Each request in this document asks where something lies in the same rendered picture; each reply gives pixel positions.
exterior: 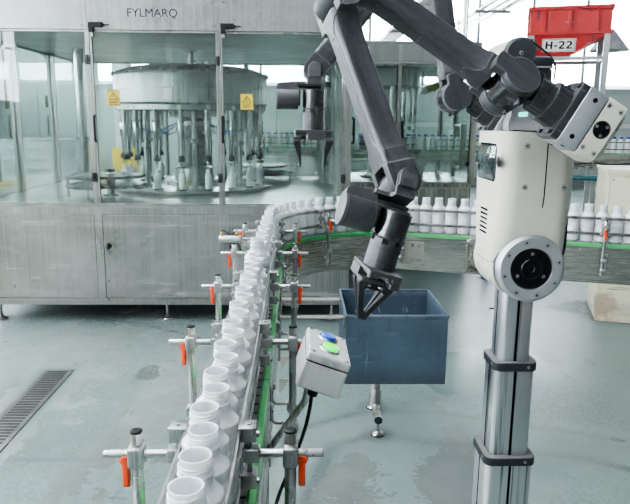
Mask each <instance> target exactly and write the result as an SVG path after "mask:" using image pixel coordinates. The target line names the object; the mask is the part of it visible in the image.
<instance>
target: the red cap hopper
mask: <svg viewBox="0 0 630 504"><path fill-rule="evenodd" d="M615 7H616V4H595V5H569V6H543V7H529V11H528V18H527V20H528V24H527V38H529V39H533V42H534V39H536V40H537V43H538V45H539V46H541V47H542V48H543V49H544V50H545V51H547V52H548V53H549V54H550V55H551V56H552V58H553V59H554V61H555V63H556V65H586V64H595V74H594V85H593V87H594V88H596V89H597V90H599V91H600V92H602V93H603V94H605V91H606V81H607V70H608V59H609V49H610V38H611V34H612V33H613V30H611V26H612V16H613V10H614V8H615ZM603 41H604V43H603ZM595 43H597V52H596V56H572V55H574V54H576V53H578V52H579V51H581V50H583V49H585V48H587V47H589V46H591V45H593V44H595ZM602 52H603V54H602ZM536 56H548V55H547V54H546V53H544V52H543V51H542V50H541V49H540V48H539V50H536ZM562 60H596V61H562ZM601 63H602V65H601ZM600 73H601V76H600ZM599 84H600V86H599ZM591 171H592V173H591ZM585 175H589V176H598V168H597V166H594V168H593V170H590V169H589V168H588V166H586V173H585ZM590 182H591V184H590ZM596 185H597V181H585V184H584V195H583V206H582V213H583V212H584V208H585V204H588V203H589V204H594V208H595V197H596V193H595V189H596ZM589 192H590V194H589ZM594 208H593V212H594Z"/></svg>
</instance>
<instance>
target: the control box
mask: <svg viewBox="0 0 630 504"><path fill-rule="evenodd" d="M322 332H323V331H320V330H317V329H314V328H312V327H308V328H307V330H306V334H305V336H304V338H303V341H302V343H301V346H300V349H299V351H298V354H297V356H296V385H297V386H300V387H303V388H304V391H303V396H302V400H301V401H300V402H299V404H298V405H297V406H296V408H295V409H294V410H293V412H292V413H291V414H290V416H289V417H288V418H287V420H286V421H285V422H284V424H283V425H282V426H281V428H280V429H279V430H278V432H277V433H276V434H275V436H274V437H273V438H272V431H270V434H269V444H268V445H267V448H275V447H276V445H277V444H278V443H279V441H280V440H281V439H282V437H283V436H284V429H285V428H286V427H291V425H292V424H293V423H294V421H295V420H296V419H297V417H298V416H299V415H300V413H301V412H302V411H303V409H304V408H305V406H306V405H307V404H308V402H309V405H308V410H307V415H306V419H305V423H304V427H303V430H302V433H301V436H300V439H299V442H298V448H300V447H301V445H302V442H303V439H304V436H305V433H306V430H307V426H308V423H309V419H310V414H311V409H312V403H313V397H317V395H318V393H320V394H323V395H326V396H329V397H332V398H335V399H337V398H338V396H339V394H340V391H341V389H342V387H343V384H344V382H345V379H346V377H347V373H348V372H349V369H350V367H351V364H350V360H349V355H348V351H347V346H346V341H345V339H343V338H340V337H337V336H336V341H331V340H328V339H326V338H324V337H322V336H321V334H322ZM324 342H328V343H332V344H334V345H336V346H337V347H338V352H332V351H329V350H327V349H325V348H324V347H323V346H322V345H323V343H324ZM309 397H310V398H309ZM284 486H285V476H284V478H283V481H282V483H281V486H280V488H279V491H278V494H277V497H276V500H275V503H274V504H278V503H279V499H280V497H281V494H282V491H283V488H284Z"/></svg>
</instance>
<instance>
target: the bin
mask: <svg viewBox="0 0 630 504"><path fill-rule="evenodd" d="M374 293H375V290H371V289H365V290H364V309H365V307H366V306H367V304H368V303H369V301H370V300H371V298H372V296H373V295H374ZM302 301H339V315H297V319H339V337H340V338H343V339H345V341H346V346H347V351H348V355H349V360H350V364H351V367H350V369H349V372H348V373H347V377H346V379H345V384H445V376H446V357H447V337H448V319H449V318H450V315H449V314H448V313H447V311H446V310H445V309H444V308H443V306H442V305H441V304H440V303H439V301H438V300H437V299H436V297H435V296H434V295H433V294H432V292H431V291H430V290H429V289H400V290H399V292H396V291H394V292H393V293H392V294H391V295H390V296H389V297H388V298H386V299H385V300H384V301H383V302H382V303H381V304H380V305H379V306H378V307H377V308H376V309H375V310H374V311H373V312H372V313H371V314H370V315H369V316H368V318H367V319H366V320H362V319H358V317H357V313H356V302H355V293H354V289H339V298H302Z"/></svg>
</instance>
